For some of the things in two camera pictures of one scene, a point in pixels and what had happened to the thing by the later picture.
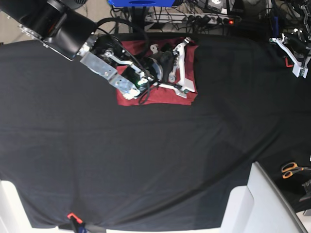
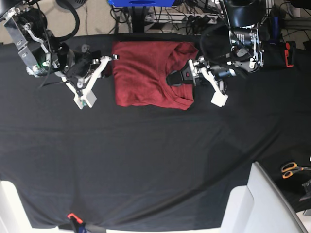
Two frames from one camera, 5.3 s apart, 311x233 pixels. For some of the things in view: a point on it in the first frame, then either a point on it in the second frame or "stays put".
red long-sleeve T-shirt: x=168 y=64 stays put
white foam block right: x=259 y=207 stays put
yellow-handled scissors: x=288 y=169 stays put
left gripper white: x=184 y=86 -> x=84 y=95
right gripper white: x=299 y=70 -> x=220 y=98
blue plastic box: x=142 y=3 stays put
